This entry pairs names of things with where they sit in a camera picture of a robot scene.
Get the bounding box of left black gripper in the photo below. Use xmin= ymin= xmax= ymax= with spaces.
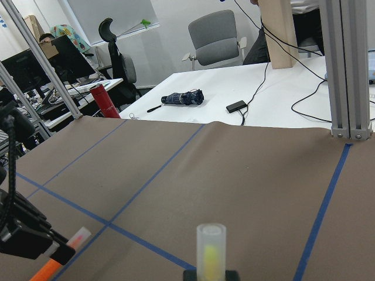
xmin=1 ymin=192 xmax=76 ymax=265

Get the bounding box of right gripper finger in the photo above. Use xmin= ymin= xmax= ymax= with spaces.
xmin=183 ymin=270 xmax=240 ymax=281

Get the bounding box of orange highlighter pen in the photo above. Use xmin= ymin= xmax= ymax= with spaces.
xmin=30 ymin=227 xmax=91 ymax=281

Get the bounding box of yellow highlighter pen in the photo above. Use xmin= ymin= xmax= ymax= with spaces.
xmin=196 ymin=223 xmax=226 ymax=275

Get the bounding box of red bottle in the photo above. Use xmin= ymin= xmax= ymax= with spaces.
xmin=89 ymin=84 xmax=120 ymax=118

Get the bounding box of small black box device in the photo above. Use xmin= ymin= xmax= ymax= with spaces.
xmin=226 ymin=100 xmax=247 ymax=114

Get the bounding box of blue folded umbrella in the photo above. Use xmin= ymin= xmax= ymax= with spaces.
xmin=146 ymin=89 xmax=204 ymax=113

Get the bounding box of grey office chair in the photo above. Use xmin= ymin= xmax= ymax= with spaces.
xmin=182 ymin=9 xmax=247 ymax=70

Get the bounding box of aluminium frame post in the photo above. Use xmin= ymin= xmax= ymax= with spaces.
xmin=319 ymin=1 xmax=372 ymax=141

